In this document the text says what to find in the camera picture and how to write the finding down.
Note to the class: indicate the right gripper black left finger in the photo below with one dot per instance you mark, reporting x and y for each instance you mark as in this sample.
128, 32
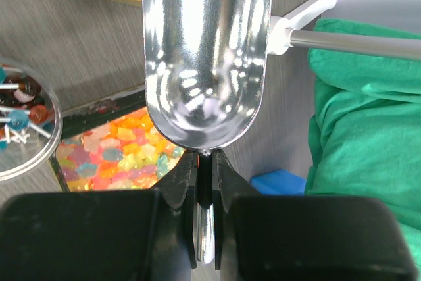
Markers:
172, 246

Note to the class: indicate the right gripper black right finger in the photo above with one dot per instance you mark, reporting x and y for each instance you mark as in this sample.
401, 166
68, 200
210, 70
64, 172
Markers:
236, 208

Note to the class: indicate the gold tin of gummy candies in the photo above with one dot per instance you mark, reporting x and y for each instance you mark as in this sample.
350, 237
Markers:
111, 144

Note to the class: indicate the silver metal scoop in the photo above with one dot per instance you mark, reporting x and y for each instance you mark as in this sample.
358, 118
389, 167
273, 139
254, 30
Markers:
205, 63

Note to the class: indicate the clear glass jar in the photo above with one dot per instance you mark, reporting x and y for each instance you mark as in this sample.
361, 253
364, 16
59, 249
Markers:
31, 119

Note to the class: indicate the blue plastic bin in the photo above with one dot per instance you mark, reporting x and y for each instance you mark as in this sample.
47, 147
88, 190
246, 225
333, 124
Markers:
280, 182

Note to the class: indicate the green cloth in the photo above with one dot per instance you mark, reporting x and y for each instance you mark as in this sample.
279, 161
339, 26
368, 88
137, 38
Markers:
364, 137

